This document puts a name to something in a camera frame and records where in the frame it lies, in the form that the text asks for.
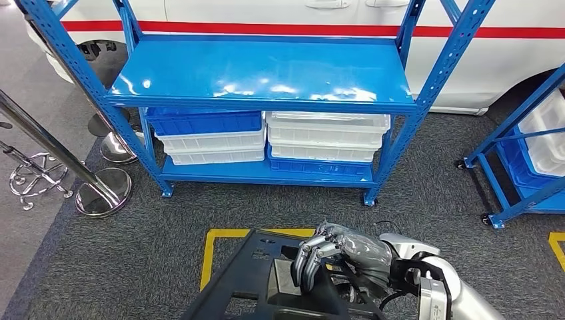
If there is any chrome stanchion post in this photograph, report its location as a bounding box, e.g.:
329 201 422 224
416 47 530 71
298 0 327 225
100 131 147 165
0 89 133 219

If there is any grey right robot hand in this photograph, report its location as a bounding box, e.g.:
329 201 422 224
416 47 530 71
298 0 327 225
291 221 394 296

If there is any white car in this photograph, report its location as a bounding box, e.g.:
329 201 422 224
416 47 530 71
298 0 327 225
26 0 565 117

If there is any blue plastic bin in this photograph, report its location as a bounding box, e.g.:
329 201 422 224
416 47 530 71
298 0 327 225
266 154 376 179
498 128 565 191
145 108 265 137

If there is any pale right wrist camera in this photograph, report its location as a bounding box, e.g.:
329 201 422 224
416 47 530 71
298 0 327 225
379 233 441 261

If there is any black stanchion post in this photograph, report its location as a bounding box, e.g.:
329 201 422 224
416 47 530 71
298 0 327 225
87 107 132 138

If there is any white plastic bin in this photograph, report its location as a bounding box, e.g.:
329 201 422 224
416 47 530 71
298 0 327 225
526 132 565 177
267 130 384 150
155 128 267 154
270 143 377 163
265 111 392 135
517 89 565 149
169 147 266 167

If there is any blue metal shelf rack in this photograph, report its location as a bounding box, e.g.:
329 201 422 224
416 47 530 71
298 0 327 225
17 0 498 209

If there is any black plastic frame part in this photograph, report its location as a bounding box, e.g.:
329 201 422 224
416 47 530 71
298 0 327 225
181 229 387 320

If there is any blue wheeled rack cart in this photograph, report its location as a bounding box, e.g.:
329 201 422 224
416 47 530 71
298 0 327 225
456 63 565 229

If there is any red barrier belt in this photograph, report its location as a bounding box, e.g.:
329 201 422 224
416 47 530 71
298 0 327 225
61 19 565 40

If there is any chrome chair base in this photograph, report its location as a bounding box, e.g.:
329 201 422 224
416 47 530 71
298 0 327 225
0 140 75 211

